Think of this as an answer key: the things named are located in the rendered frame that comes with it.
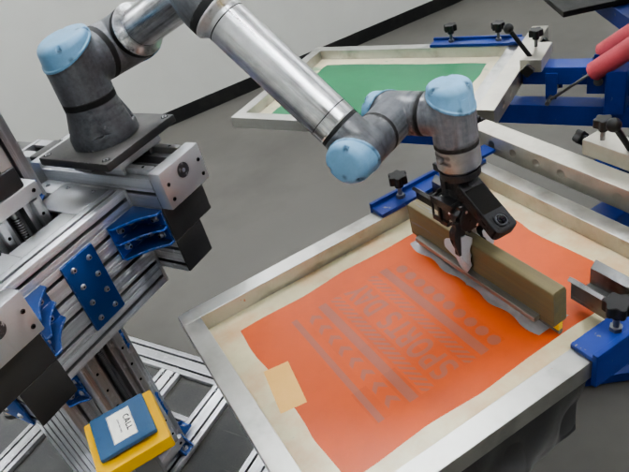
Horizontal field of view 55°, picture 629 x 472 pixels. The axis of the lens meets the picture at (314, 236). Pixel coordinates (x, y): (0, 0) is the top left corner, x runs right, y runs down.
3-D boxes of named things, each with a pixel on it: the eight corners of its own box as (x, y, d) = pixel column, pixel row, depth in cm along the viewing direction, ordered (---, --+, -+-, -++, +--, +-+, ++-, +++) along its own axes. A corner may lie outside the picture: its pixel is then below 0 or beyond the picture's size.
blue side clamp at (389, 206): (386, 236, 135) (381, 211, 131) (373, 228, 139) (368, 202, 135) (488, 181, 144) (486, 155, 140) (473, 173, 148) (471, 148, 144)
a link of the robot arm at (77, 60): (49, 106, 129) (17, 44, 121) (96, 79, 137) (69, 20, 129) (82, 109, 122) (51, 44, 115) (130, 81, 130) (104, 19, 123)
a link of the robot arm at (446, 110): (432, 71, 100) (481, 71, 95) (440, 130, 106) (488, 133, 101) (411, 92, 95) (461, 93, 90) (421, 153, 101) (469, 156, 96)
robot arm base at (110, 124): (60, 151, 134) (38, 110, 128) (107, 118, 144) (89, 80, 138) (106, 154, 126) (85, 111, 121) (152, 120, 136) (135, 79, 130)
